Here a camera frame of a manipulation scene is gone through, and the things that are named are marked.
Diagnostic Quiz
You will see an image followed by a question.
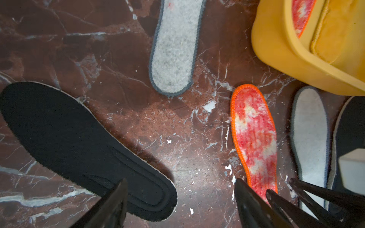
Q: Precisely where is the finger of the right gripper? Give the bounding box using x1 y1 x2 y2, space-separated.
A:
290 178 365 228
266 189 328 228

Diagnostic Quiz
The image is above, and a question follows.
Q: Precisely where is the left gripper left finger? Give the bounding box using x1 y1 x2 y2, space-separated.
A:
72 179 128 228

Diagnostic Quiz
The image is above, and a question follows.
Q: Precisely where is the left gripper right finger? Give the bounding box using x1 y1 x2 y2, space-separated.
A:
234 179 292 228

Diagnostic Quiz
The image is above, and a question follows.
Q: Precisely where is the red insole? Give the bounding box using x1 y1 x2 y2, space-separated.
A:
231 84 278 202
292 0 316 38

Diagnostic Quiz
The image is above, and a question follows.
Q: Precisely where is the grey insole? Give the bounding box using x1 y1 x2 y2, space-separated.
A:
149 1 206 97
290 86 330 188

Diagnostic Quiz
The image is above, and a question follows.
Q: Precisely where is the yellow insole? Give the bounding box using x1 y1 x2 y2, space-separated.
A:
310 0 358 64

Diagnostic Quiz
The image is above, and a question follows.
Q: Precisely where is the yellow plastic storage box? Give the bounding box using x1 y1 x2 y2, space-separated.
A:
252 1 365 96

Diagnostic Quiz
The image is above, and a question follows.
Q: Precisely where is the right black insole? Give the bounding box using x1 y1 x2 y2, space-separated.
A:
326 96 365 217

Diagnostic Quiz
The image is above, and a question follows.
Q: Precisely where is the black insole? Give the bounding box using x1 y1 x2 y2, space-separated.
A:
326 96 365 217
1 81 178 222

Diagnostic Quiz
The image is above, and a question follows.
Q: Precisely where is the left black insole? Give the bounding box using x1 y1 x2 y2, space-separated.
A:
1 81 178 222

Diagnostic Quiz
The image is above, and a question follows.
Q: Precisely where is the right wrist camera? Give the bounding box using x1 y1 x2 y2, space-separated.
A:
339 148 365 196

